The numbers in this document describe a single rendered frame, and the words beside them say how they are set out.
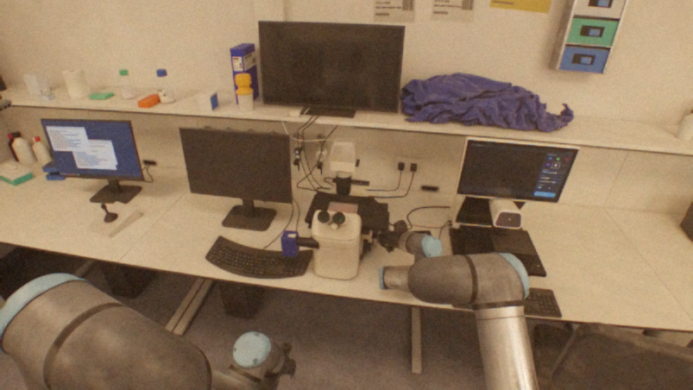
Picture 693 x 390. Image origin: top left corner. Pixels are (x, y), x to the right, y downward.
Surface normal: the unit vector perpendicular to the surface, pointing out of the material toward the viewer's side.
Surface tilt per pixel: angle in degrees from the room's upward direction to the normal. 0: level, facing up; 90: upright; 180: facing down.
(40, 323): 25
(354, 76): 86
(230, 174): 86
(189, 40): 90
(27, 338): 45
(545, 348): 0
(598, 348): 90
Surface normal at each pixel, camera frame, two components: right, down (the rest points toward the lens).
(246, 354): -0.12, -0.67
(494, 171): -0.15, 0.53
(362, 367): 0.02, -0.87
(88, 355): 0.19, -0.49
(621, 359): -0.42, 0.44
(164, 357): 0.72, -0.59
